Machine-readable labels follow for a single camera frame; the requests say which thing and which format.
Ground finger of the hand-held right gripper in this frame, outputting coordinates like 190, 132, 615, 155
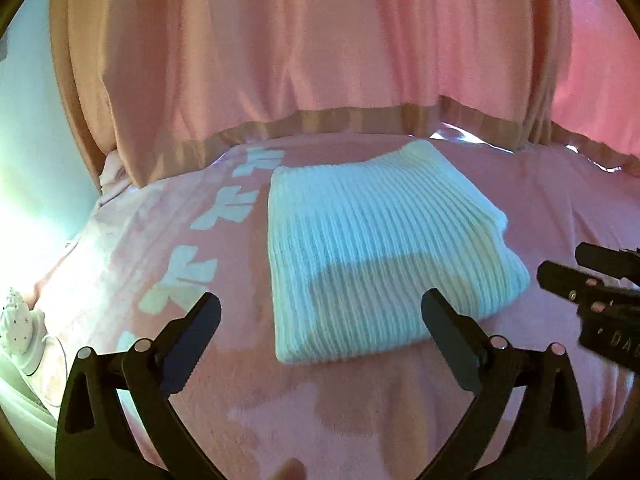
575, 242, 640, 282
537, 260, 603, 307

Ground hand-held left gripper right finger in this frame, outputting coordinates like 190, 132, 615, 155
421, 288, 588, 480

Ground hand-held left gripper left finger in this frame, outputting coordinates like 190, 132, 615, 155
54, 291, 222, 480

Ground white ribbed knit sweater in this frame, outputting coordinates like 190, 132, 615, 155
267, 140, 531, 366

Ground pink curtain with tan hem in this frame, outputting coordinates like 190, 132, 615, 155
47, 0, 640, 188

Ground white spotted ornament lamp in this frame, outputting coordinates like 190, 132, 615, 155
0, 287, 48, 376

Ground pink patterned blanket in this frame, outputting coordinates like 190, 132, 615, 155
20, 132, 640, 480

